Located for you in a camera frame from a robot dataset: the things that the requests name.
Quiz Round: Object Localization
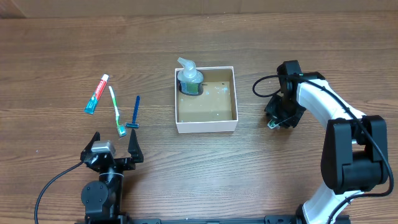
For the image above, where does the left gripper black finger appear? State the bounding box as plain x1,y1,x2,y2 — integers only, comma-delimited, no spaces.
127,129,144,162
82,131,100,153

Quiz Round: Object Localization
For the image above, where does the green soap bar package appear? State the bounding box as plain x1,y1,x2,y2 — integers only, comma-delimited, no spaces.
267,119,279,129

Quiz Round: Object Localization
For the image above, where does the blue disposable razor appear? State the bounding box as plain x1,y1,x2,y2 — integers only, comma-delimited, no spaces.
125,95,141,129

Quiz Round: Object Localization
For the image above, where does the clear soap pump bottle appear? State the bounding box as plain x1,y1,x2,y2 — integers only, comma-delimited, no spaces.
177,57,204,96

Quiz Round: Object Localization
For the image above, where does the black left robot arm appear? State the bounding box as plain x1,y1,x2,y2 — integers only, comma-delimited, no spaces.
80,130,144,223

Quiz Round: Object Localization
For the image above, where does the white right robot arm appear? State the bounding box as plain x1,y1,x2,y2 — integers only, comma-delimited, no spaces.
264,60,394,223

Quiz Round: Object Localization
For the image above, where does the green white toothbrush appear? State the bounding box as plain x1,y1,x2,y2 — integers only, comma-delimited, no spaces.
109,86,127,138

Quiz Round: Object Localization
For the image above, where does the red white toothpaste tube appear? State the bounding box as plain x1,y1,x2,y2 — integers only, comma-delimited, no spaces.
84,74,109,114

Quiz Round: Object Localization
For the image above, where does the white cardboard box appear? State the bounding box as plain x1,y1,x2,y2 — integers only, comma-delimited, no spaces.
175,67,239,134

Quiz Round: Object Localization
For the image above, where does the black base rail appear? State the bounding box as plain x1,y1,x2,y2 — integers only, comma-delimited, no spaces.
127,214,351,224

